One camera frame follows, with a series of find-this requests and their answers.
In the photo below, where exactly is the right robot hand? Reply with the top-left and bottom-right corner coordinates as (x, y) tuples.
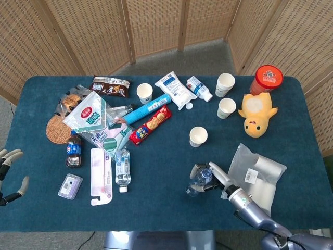
(189, 161), (239, 200)

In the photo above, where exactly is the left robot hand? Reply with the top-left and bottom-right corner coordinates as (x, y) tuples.
(0, 148), (30, 207)

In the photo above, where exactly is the clear bottle with blue neck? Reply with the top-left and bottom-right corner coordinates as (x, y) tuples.
(185, 168), (214, 197)

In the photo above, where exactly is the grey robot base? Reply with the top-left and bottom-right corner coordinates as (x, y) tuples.
(103, 230), (217, 250)

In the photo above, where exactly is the small cola bottle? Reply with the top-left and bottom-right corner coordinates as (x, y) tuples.
(65, 131), (83, 169)

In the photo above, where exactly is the small white blue milk bottle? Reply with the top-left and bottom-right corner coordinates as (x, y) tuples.
(186, 76), (213, 103)

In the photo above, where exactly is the water bottle with white cap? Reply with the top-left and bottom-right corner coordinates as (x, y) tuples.
(114, 148), (132, 193)

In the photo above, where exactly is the frosted zip bag with rolls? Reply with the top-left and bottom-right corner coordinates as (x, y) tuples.
(220, 143), (288, 217)

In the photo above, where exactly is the paper cup with pale print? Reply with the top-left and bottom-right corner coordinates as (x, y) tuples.
(189, 126), (208, 148)

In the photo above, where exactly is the woven round coaster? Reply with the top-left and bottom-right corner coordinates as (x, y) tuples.
(46, 115), (73, 144)

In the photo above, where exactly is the blue table cloth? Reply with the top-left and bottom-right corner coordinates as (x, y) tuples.
(0, 75), (328, 232)

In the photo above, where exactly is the small clear purple box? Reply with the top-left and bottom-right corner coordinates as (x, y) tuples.
(57, 173), (83, 201)

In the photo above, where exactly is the paper cup with green flower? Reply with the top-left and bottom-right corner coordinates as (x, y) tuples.
(217, 97), (237, 120)

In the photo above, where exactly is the yellow plush duck toy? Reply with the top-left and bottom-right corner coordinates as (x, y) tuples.
(238, 92), (278, 138)

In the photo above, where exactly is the cookie in clear wrapper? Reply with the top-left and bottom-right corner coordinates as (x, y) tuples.
(55, 84), (92, 117)

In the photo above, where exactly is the white green glass cloth bag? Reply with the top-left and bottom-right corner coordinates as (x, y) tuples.
(62, 90), (108, 135)

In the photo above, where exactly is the red cracker package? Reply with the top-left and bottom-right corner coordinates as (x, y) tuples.
(129, 105), (173, 146)

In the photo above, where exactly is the pink toothbrush package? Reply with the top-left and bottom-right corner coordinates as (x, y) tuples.
(90, 147), (114, 207)

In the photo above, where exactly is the paper cup top right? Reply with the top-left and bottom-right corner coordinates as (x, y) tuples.
(215, 73), (236, 98)

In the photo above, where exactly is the pastel cleaning cloth package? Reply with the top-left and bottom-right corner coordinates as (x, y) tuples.
(78, 114), (136, 159)

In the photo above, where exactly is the white milk pouch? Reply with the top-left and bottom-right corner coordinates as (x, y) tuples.
(154, 71), (198, 111)

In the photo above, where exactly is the blue tube roll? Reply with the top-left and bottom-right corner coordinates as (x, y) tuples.
(122, 94), (172, 125)

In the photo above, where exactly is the red canister with orange lid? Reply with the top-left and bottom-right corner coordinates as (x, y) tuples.
(249, 65), (284, 96)

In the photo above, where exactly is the paper cup with blue flower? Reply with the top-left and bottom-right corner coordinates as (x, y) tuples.
(136, 83), (153, 105)

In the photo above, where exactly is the brown chocolate snack package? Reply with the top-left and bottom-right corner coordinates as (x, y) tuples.
(89, 75), (132, 98)

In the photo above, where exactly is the woven bamboo folding screen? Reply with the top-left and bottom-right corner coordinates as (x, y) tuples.
(225, 0), (333, 157)
(0, 0), (241, 106)

